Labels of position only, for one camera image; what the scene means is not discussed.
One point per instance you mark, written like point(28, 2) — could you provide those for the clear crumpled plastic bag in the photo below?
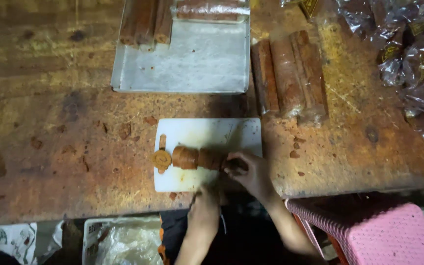
point(131, 244)

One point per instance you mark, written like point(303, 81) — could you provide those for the brown fruit paste roll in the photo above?
point(190, 158)

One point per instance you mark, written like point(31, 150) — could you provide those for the person's right hand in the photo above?
point(254, 176)

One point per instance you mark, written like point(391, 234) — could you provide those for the person's right fingers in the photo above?
point(236, 163)

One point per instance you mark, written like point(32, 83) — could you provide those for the plastic-wrapped brown paste roll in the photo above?
point(212, 9)

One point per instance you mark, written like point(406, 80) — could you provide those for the printed white paper sheet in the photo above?
point(11, 237)

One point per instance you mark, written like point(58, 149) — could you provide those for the round brown paste slice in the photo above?
point(161, 160)

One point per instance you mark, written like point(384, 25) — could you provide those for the pink woven plastic stool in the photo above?
point(388, 235)

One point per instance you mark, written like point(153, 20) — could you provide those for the person's dark clothing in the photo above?
point(241, 228)

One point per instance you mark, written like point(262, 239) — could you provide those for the white plastic crate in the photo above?
point(94, 230)

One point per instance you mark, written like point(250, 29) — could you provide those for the person's left hand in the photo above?
point(204, 215)

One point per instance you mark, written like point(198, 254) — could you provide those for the heap of clear plastic packets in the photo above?
point(410, 55)

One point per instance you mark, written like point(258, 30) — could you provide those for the dark thin knife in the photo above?
point(194, 198)

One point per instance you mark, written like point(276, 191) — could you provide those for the person's left fingers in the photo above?
point(205, 195)

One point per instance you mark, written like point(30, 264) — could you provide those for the flat metal tray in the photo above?
point(197, 62)

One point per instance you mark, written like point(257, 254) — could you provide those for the white plastic cutting board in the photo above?
point(204, 134)

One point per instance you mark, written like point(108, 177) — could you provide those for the scattered brown paste crumbs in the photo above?
point(149, 120)

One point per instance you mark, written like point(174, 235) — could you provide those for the long wrapped brown paste roll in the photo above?
point(287, 79)
point(264, 77)
point(309, 73)

